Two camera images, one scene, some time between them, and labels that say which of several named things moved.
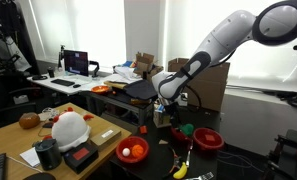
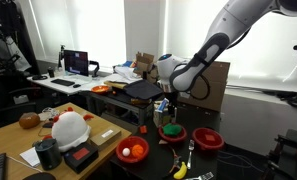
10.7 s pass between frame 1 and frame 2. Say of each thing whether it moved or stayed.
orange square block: stayed
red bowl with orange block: stayed
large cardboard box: stayed
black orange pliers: stayed
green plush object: moved
